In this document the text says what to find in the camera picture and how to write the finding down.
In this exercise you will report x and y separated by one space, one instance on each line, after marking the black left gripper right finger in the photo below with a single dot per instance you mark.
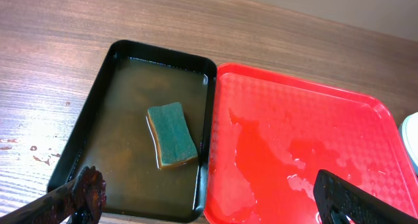
339 201

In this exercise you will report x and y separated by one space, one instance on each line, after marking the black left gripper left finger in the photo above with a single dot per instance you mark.
81 199

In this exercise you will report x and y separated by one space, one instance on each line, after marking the white plate with ketchup blob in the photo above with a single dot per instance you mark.
408 130

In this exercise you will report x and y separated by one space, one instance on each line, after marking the green and yellow scrub sponge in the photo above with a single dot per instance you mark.
174 145

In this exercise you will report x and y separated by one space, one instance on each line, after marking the black water tray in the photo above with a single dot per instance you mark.
112 132

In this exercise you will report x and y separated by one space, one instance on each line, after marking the red plastic serving tray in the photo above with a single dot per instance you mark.
272 133

